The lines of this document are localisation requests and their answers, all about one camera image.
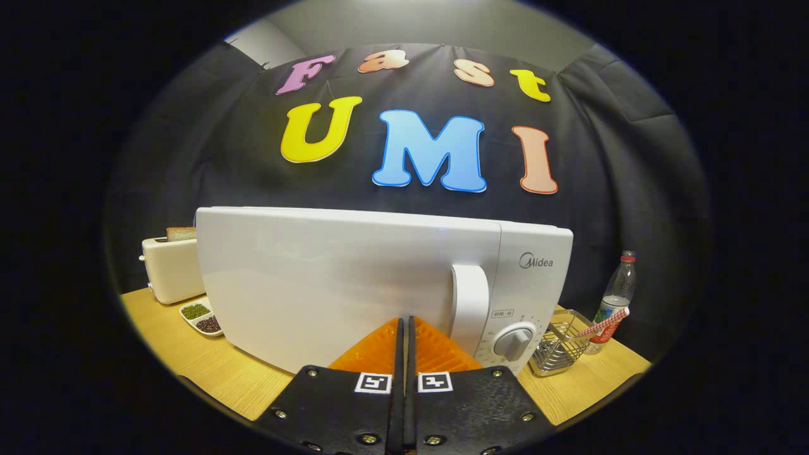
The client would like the white toaster oven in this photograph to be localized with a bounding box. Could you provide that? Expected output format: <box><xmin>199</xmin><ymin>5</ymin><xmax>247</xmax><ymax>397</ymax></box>
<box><xmin>195</xmin><ymin>206</ymin><xmax>575</xmax><ymax>379</ymax></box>

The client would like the white divided bean dish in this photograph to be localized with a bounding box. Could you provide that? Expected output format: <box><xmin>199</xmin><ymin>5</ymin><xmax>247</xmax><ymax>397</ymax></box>
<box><xmin>179</xmin><ymin>298</ymin><xmax>224</xmax><ymax>337</ymax></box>

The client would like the red white striped straw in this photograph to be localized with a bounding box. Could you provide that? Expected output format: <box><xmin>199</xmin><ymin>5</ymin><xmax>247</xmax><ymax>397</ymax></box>
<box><xmin>578</xmin><ymin>308</ymin><xmax>630</xmax><ymax>337</ymax></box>

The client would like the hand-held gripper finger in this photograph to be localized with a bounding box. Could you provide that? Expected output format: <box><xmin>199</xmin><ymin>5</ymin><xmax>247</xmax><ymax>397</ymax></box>
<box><xmin>253</xmin><ymin>316</ymin><xmax>405</xmax><ymax>455</ymax></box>
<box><xmin>408</xmin><ymin>316</ymin><xmax>557</xmax><ymax>455</ymax></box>

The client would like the clear plastic water bottle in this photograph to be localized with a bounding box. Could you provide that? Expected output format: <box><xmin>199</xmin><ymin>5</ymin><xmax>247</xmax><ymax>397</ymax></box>
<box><xmin>585</xmin><ymin>250</ymin><xmax>638</xmax><ymax>355</ymax></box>

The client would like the metal wire basket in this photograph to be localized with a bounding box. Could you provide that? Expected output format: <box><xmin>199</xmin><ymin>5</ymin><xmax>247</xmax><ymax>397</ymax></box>
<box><xmin>530</xmin><ymin>309</ymin><xmax>598</xmax><ymax>377</ymax></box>

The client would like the cream bread toaster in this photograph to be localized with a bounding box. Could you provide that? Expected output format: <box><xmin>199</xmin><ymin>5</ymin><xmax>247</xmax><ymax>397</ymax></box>
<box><xmin>139</xmin><ymin>237</ymin><xmax>206</xmax><ymax>305</ymax></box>

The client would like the black backdrop cloth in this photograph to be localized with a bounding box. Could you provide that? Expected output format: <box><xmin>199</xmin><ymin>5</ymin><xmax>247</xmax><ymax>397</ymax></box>
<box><xmin>104</xmin><ymin>41</ymin><xmax>712</xmax><ymax>361</ymax></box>

